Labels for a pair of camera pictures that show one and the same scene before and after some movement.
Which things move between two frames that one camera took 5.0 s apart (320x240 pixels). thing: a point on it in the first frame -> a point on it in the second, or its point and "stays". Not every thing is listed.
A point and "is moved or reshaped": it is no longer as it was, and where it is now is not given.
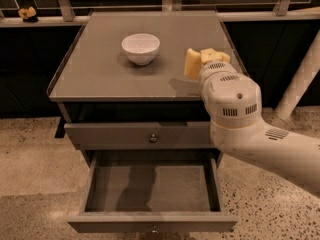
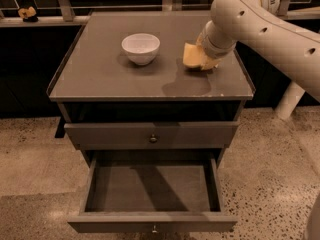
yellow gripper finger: [222, 56] -> [199, 39]
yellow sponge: [192, 64] is moved or reshaped
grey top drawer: [188, 135] stays
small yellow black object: [28, 14] stays
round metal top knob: [153, 138] stays
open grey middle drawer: [152, 191] stays
